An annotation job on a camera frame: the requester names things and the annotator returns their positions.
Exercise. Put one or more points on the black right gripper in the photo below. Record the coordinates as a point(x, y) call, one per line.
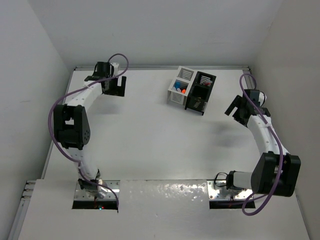
point(236, 103)

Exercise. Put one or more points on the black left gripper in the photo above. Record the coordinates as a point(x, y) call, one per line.
point(118, 90)

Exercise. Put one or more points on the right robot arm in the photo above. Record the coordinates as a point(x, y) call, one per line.
point(276, 165)

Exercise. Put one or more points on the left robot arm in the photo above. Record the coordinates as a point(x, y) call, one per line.
point(71, 126)

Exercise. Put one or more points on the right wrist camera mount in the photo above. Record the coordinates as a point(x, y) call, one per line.
point(262, 97)

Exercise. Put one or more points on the white slotted organizer container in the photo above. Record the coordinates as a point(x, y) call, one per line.
point(186, 77)

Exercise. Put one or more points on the blue and black highlighter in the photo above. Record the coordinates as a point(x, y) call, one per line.
point(177, 83)

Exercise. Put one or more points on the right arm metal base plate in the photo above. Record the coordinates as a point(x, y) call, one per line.
point(217, 191)

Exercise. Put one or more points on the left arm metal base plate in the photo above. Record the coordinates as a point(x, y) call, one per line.
point(88, 192)

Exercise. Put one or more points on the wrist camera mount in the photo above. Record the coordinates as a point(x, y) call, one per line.
point(114, 68)
point(262, 97)

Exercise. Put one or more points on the white front panel board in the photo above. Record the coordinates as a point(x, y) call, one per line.
point(155, 210)

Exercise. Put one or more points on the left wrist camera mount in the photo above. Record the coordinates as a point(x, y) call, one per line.
point(114, 68)

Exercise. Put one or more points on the black slotted organizer container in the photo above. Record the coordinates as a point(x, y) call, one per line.
point(199, 94)

